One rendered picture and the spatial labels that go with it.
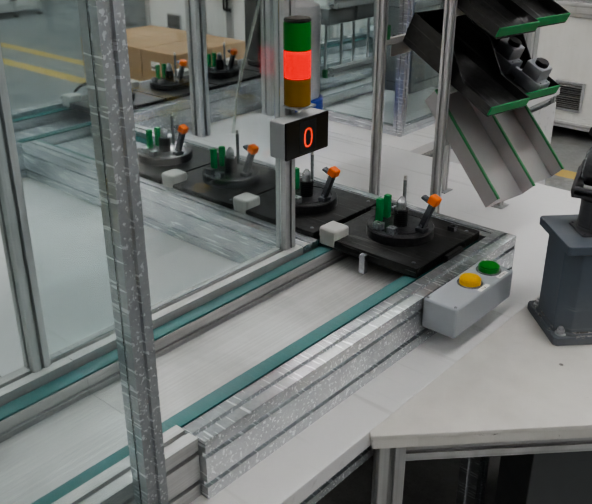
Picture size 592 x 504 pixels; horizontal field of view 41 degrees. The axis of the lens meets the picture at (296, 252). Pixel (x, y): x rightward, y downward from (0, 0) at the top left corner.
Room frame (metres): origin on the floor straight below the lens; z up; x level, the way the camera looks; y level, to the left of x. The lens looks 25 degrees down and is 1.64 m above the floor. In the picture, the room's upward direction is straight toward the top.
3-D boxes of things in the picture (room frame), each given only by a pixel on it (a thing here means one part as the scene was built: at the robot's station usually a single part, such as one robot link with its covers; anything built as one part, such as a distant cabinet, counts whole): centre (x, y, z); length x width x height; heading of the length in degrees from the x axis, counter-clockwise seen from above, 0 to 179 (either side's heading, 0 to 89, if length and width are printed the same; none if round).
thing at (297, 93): (1.44, 0.00, 1.28); 0.05 x 0.05 x 0.05
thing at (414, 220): (1.51, -0.22, 0.98); 0.14 x 0.14 x 0.02
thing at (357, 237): (1.51, -0.22, 0.96); 0.24 x 0.24 x 0.02; 49
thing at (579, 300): (1.32, -0.54, 0.96); 0.15 x 0.15 x 0.20; 5
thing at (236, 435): (1.20, -0.15, 0.91); 0.89 x 0.06 x 0.11; 139
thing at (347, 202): (1.67, -0.02, 1.01); 0.24 x 0.24 x 0.13; 49
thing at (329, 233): (1.50, -0.08, 0.97); 0.05 x 0.05 x 0.04; 49
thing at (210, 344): (1.30, 0.00, 0.91); 0.84 x 0.28 x 0.10; 139
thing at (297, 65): (1.44, 0.00, 1.33); 0.05 x 0.05 x 0.05
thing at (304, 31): (1.44, 0.00, 1.38); 0.05 x 0.05 x 0.05
